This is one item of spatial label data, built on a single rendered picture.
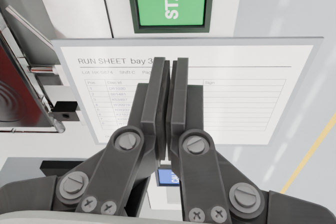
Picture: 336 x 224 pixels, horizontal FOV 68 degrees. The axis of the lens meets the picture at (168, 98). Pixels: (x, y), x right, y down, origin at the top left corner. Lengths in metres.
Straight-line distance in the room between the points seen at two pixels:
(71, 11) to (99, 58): 0.10
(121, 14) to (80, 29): 0.12
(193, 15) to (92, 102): 0.13
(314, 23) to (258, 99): 1.22
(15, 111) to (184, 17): 0.31
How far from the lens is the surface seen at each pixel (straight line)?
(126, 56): 0.21
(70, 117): 0.39
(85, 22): 0.30
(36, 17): 0.40
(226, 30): 0.20
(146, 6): 0.18
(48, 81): 0.43
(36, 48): 0.43
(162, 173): 0.36
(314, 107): 1.92
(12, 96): 0.40
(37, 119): 0.42
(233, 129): 0.28
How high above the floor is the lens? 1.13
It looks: 44 degrees down
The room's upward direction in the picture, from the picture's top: 177 degrees counter-clockwise
